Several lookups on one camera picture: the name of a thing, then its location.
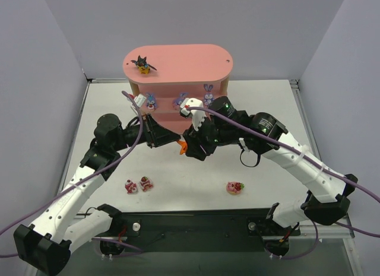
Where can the pink bear strawberry donut toy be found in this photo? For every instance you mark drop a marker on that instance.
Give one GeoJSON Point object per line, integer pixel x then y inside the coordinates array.
{"type": "Point", "coordinates": [234, 188]}

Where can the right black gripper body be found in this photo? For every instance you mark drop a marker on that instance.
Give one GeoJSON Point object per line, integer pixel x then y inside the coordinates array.
{"type": "Point", "coordinates": [203, 138]}

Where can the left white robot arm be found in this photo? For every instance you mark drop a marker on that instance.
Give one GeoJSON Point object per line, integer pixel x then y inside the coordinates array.
{"type": "Point", "coordinates": [48, 241]}

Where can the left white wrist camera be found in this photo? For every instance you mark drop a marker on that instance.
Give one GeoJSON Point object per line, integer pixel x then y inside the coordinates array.
{"type": "Point", "coordinates": [139, 99]}

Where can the strawberry cake bear toy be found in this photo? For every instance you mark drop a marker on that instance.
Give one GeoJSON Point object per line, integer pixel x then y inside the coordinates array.
{"type": "Point", "coordinates": [145, 184]}

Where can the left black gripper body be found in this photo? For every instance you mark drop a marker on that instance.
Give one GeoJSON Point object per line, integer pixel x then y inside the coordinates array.
{"type": "Point", "coordinates": [149, 131]}

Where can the blue bunny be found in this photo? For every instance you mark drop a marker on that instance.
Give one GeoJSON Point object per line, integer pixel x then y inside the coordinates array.
{"type": "Point", "coordinates": [208, 96]}

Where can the purple bunny donut toy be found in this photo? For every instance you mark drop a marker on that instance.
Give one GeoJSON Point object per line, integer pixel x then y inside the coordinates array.
{"type": "Point", "coordinates": [179, 100]}

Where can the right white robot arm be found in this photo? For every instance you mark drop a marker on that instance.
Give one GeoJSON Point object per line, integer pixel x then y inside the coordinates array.
{"type": "Point", "coordinates": [221, 124]}

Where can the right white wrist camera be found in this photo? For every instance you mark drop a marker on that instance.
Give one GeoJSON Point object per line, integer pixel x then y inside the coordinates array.
{"type": "Point", "coordinates": [193, 108]}

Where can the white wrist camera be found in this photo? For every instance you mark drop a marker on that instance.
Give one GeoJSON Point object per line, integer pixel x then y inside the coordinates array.
{"type": "Point", "coordinates": [193, 108]}
{"type": "Point", "coordinates": [139, 99]}

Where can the orange spiky creature toy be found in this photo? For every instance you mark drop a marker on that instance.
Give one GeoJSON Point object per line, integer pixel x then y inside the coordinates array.
{"type": "Point", "coordinates": [183, 146]}

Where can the red white cake toy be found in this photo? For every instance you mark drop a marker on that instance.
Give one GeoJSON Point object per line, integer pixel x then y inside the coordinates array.
{"type": "Point", "coordinates": [131, 187]}

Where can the black bat creature toy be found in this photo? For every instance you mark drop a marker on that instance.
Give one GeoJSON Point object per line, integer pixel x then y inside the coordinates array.
{"type": "Point", "coordinates": [142, 65]}

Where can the pink three-tier shelf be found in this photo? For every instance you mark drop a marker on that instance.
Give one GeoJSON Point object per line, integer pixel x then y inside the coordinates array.
{"type": "Point", "coordinates": [180, 69]}

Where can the small purple bunny toy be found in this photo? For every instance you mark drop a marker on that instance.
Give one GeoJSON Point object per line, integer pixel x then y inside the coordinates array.
{"type": "Point", "coordinates": [151, 102]}

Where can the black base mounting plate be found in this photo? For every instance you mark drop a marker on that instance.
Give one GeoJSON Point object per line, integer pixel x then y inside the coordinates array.
{"type": "Point", "coordinates": [240, 230]}

